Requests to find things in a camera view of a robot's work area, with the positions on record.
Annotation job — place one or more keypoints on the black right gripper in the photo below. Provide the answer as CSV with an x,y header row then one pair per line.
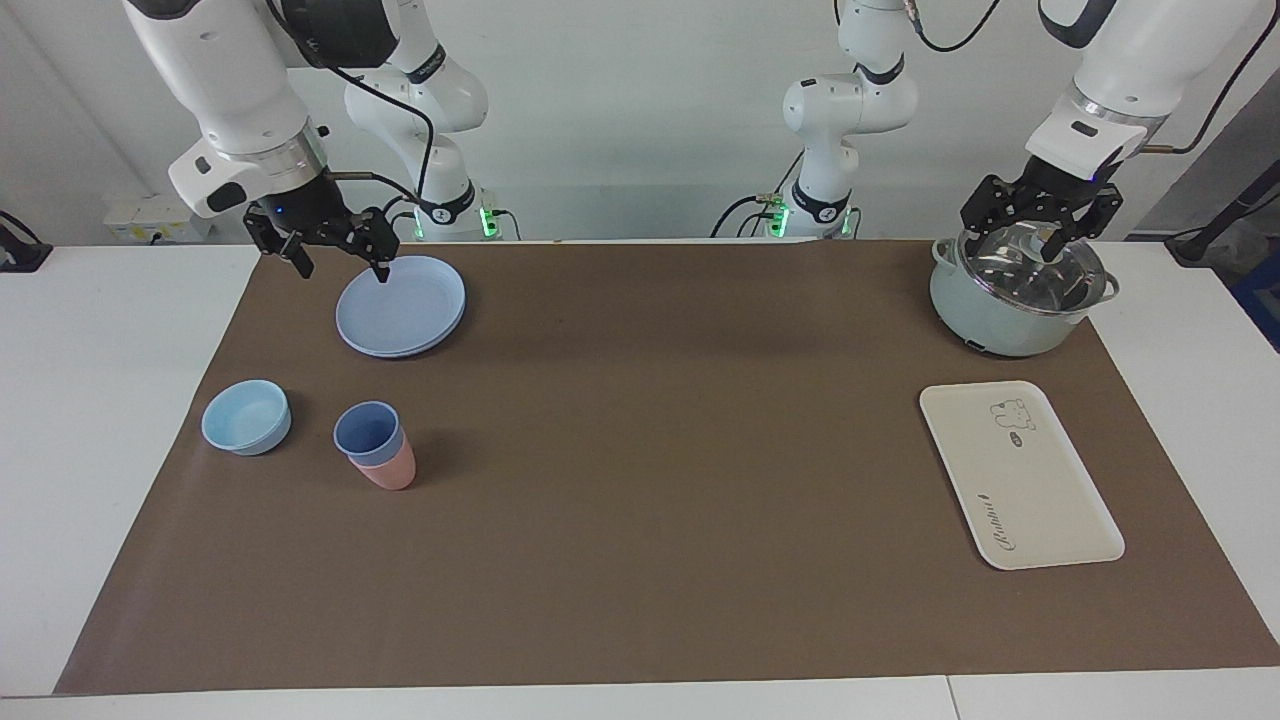
x,y
305,210

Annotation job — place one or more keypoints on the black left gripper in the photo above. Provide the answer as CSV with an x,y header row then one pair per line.
x,y
1055,182

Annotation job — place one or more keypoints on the blue ribbed plastic cup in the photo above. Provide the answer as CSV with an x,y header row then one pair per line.
x,y
365,430

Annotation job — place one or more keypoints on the pink plastic cup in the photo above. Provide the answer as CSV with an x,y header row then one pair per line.
x,y
392,475

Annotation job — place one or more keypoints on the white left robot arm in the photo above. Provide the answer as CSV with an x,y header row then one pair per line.
x,y
845,110

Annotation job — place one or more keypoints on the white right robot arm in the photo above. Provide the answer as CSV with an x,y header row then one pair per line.
x,y
230,80

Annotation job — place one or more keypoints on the cream rectangular rabbit tray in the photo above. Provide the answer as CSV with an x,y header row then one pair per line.
x,y
1015,480

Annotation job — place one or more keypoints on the glass pot lid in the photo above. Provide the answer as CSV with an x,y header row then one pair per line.
x,y
1020,280

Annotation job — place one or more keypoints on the light blue round plate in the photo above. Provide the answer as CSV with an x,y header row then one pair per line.
x,y
400,310

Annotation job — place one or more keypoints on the pale green cooking pot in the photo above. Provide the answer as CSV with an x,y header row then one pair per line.
x,y
990,325

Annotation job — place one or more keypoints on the black stand leg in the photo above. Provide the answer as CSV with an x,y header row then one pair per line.
x,y
1215,230

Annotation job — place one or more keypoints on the white power strip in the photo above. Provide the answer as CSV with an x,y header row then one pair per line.
x,y
150,215

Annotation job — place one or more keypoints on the light blue bowl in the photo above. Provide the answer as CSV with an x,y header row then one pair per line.
x,y
245,418

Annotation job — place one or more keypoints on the blue crate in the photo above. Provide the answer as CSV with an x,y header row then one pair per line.
x,y
1262,305

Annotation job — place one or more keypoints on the brown table mat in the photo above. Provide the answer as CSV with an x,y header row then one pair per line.
x,y
650,480

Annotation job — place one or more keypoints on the black clamp mount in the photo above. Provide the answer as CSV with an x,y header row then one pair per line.
x,y
20,255

